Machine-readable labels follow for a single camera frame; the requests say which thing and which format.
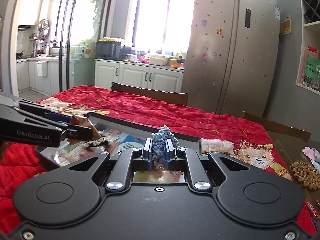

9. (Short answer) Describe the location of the brown paper pyramid packet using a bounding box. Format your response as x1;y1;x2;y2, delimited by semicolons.
70;114;102;141

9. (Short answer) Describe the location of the blue knitted scrunchie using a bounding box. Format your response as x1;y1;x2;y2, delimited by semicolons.
151;125;180;171

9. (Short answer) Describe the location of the colourful book in box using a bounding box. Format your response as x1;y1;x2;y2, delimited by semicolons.
36;123;184;183

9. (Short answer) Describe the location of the black white-trim scrunchie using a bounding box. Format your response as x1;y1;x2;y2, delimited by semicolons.
82;137;109;148

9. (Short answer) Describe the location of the red printed quilt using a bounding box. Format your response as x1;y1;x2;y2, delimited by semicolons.
0;84;318;235

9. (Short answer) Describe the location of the white kitchen cabinet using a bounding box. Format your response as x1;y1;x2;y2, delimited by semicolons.
94;59;184;93

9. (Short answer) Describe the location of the black microwave oven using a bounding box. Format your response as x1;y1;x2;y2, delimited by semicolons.
95;41;121;60

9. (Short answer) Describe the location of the white mug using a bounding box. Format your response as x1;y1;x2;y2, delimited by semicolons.
125;54;137;62

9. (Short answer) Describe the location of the white storage container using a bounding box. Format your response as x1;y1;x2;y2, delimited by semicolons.
149;54;171;66

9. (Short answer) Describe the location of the silver double-door refrigerator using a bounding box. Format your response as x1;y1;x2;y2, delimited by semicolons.
181;0;280;117

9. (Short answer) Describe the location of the brown beaded coaster mat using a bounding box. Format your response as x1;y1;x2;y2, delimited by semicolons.
291;160;320;191

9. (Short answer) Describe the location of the white wall shelf unit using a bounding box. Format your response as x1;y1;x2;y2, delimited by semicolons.
296;0;319;95

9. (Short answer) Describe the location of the yellow wall sign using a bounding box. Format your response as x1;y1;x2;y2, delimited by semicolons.
280;15;292;35

